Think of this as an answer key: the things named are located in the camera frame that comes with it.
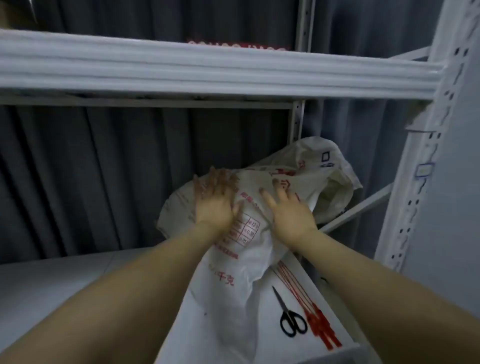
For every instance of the person's left hand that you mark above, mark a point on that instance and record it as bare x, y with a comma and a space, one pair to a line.
213, 206

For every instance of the person's right hand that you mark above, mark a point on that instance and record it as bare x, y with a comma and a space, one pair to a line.
292, 219

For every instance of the person's left thumb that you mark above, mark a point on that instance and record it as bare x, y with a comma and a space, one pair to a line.
238, 212

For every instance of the person's right thumb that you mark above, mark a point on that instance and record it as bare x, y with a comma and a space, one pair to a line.
268, 199

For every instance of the white woven sack red print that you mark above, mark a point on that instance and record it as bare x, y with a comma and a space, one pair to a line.
240, 270

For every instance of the person's right forearm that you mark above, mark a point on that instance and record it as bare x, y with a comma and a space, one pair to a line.
375, 296

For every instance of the person's left forearm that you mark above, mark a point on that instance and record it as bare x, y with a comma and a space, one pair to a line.
112, 300

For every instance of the black scissors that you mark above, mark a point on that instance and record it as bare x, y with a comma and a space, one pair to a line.
290, 318

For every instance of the bundle of red zip ties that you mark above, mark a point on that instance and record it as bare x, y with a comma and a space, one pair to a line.
315, 318

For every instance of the grey curtain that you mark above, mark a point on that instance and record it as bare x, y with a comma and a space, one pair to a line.
93, 168

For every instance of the white metal shelf rack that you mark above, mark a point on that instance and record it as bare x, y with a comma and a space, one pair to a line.
187, 63

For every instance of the red printed bag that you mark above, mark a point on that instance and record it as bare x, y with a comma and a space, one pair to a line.
240, 45

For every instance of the small white label sticker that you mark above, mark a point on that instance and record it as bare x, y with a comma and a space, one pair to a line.
423, 169

